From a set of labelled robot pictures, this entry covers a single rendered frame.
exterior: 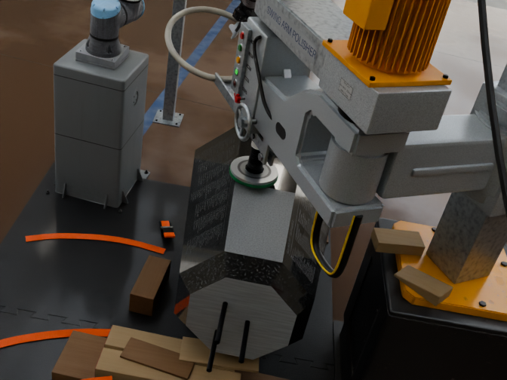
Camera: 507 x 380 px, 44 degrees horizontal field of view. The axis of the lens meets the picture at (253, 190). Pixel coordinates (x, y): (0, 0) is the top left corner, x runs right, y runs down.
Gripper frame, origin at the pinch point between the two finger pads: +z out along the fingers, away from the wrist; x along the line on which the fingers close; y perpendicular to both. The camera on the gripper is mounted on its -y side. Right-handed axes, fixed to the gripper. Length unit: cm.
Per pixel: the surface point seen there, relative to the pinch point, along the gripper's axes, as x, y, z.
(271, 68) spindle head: 59, -50, -57
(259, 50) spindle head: 60, -43, -61
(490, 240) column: 37, -153, -46
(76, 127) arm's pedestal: 70, 37, 69
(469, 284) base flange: 43, -160, -27
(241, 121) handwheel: 74, -54, -39
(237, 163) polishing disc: 63, -56, -2
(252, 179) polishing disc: 66, -67, -7
